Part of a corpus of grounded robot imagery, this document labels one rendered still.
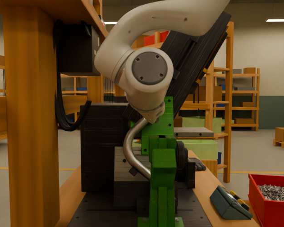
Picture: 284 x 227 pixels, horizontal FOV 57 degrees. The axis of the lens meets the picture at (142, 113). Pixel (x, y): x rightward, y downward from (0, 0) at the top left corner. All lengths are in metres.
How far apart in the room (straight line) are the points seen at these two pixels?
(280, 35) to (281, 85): 1.81
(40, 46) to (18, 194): 0.39
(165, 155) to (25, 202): 0.39
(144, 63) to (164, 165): 0.26
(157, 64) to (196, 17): 0.11
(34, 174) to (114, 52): 0.41
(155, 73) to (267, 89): 10.36
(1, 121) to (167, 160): 0.42
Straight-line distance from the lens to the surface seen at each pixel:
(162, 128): 0.93
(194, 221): 0.87
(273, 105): 10.86
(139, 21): 0.51
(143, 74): 0.44
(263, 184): 1.34
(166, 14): 0.50
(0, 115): 0.74
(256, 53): 10.72
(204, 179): 1.25
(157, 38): 4.41
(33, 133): 0.74
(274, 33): 11.06
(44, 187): 0.78
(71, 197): 1.11
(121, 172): 0.94
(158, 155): 0.63
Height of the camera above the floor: 1.28
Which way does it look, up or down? 4 degrees down
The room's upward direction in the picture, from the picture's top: straight up
